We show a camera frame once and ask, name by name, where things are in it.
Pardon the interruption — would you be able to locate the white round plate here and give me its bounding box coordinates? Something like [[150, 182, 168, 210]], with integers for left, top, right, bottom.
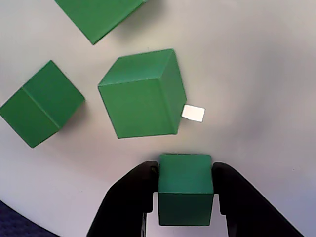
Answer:
[[0, 0, 316, 237]]

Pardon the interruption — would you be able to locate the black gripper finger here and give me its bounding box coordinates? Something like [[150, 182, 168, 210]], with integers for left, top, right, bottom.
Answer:
[[85, 160, 159, 237], [211, 161, 307, 237]]

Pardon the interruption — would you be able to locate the green cube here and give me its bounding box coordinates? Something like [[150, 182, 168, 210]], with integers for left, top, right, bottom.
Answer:
[[97, 48, 188, 140], [157, 153, 214, 227], [0, 59, 86, 149], [53, 0, 150, 46]]

